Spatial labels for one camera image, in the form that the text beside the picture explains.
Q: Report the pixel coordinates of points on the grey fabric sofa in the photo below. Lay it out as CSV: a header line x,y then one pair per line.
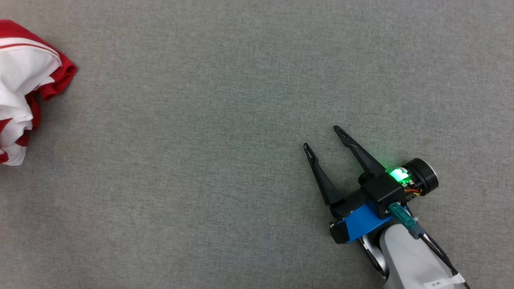
x,y
200,160

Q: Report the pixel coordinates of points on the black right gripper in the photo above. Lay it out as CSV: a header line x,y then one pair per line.
x,y
421,176

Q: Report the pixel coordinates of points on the red and white jersey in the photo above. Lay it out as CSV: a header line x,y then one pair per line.
x,y
20,68

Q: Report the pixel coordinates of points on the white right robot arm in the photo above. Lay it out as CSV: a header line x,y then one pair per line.
x,y
409,261

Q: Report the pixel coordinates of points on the right wrist camera blue mount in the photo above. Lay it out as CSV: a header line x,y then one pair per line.
x,y
383,192

